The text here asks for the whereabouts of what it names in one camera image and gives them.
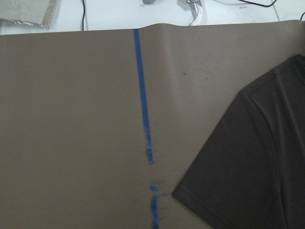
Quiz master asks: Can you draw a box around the dark brown t-shirt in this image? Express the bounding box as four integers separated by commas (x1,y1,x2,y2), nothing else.
173,54,305,229

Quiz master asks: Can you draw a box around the brown paper table cover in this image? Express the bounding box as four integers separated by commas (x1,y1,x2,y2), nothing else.
0,20,305,229

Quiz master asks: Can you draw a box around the grey cardboard sheet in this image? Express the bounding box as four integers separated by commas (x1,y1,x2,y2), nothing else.
0,0,58,29

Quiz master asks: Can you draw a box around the black cable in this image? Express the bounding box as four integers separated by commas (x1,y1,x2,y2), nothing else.
80,0,86,31

